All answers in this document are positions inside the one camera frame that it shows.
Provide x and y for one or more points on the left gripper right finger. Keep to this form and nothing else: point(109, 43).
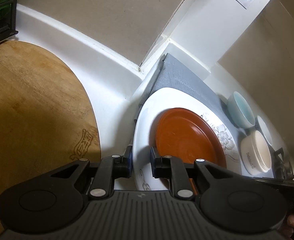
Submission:
point(175, 171)

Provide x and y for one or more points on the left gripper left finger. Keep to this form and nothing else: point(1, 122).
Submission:
point(105, 172)

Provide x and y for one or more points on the orange round plate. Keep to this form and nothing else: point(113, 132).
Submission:
point(184, 134)

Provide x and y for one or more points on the cream bowls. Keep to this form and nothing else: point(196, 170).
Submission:
point(255, 153)

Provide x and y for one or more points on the white floral square plate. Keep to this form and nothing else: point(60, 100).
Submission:
point(227, 142)

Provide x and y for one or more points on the large white square plate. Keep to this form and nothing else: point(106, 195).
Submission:
point(146, 125)

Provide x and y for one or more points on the white bowl blue pattern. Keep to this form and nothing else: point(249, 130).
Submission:
point(261, 126)

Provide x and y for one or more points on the light blue ceramic bowl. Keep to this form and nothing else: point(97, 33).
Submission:
point(240, 111)

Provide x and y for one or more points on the person right hand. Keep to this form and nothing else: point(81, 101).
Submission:
point(287, 228)

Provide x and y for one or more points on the wooden cutting board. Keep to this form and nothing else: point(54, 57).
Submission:
point(46, 118)

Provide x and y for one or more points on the grey dish mat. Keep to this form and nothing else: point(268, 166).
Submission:
point(173, 74)

